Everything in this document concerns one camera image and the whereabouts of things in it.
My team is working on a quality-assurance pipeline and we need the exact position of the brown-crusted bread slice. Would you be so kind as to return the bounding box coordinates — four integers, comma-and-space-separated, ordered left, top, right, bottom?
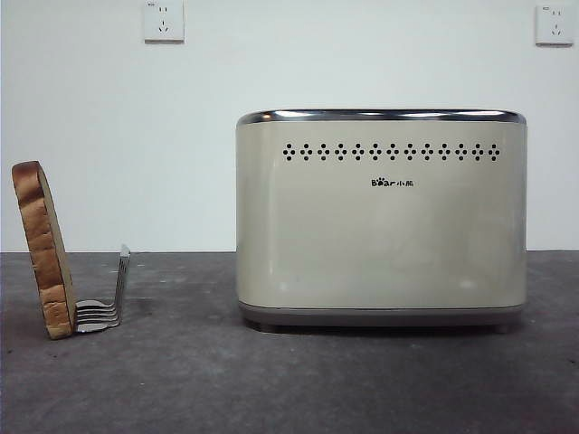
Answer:
11, 160, 76, 340

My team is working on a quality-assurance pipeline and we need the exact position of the cream two-slot toaster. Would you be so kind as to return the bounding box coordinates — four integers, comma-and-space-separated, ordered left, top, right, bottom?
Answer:
234, 108, 528, 335

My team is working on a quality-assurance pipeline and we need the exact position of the metal bread rack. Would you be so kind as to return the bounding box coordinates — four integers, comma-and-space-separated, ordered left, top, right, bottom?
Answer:
70, 243, 132, 335

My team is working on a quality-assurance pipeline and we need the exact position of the white wall socket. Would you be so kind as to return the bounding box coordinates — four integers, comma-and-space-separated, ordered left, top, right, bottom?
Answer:
535, 4, 574, 47
144, 0, 185, 45

